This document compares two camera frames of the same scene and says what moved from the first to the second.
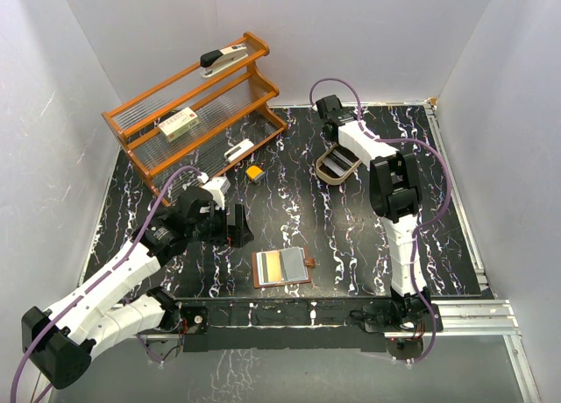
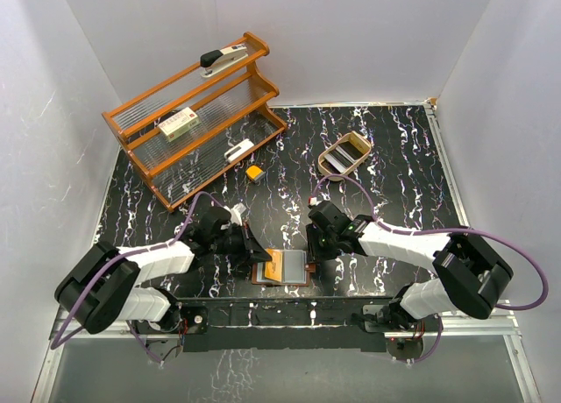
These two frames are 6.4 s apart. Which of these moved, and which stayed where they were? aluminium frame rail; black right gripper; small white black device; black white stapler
Moved: black right gripper
Stayed: aluminium frame rail; black white stapler; small white black device
